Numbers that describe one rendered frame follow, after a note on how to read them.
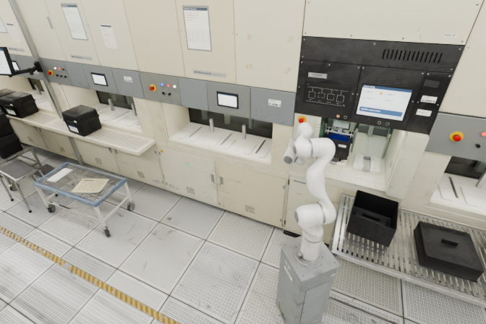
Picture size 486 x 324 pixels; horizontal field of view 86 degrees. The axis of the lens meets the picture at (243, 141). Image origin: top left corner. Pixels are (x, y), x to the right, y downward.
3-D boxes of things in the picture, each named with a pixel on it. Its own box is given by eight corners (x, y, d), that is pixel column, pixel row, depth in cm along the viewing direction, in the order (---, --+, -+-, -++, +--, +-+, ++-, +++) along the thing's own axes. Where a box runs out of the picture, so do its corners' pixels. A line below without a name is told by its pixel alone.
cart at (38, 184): (45, 214, 301) (26, 182, 276) (83, 186, 342) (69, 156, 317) (109, 239, 270) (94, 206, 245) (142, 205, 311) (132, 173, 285)
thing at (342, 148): (319, 158, 233) (324, 127, 216) (322, 147, 248) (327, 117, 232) (348, 164, 224) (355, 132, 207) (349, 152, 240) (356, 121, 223)
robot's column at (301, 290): (291, 339, 192) (301, 281, 152) (274, 302, 215) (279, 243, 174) (322, 323, 201) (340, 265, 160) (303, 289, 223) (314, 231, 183)
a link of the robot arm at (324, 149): (304, 220, 155) (330, 217, 156) (312, 230, 143) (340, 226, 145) (301, 137, 146) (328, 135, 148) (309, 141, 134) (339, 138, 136)
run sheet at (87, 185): (69, 192, 264) (69, 191, 263) (83, 178, 284) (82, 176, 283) (99, 193, 263) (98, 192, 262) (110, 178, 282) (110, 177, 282)
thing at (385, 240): (352, 205, 202) (356, 189, 193) (392, 218, 190) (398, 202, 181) (345, 231, 182) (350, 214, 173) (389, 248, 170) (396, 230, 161)
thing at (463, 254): (419, 265, 159) (427, 252, 152) (413, 229, 182) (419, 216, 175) (478, 283, 149) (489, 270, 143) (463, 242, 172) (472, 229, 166)
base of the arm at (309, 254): (304, 272, 157) (307, 252, 147) (288, 246, 172) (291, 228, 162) (330, 261, 163) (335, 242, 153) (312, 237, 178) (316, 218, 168)
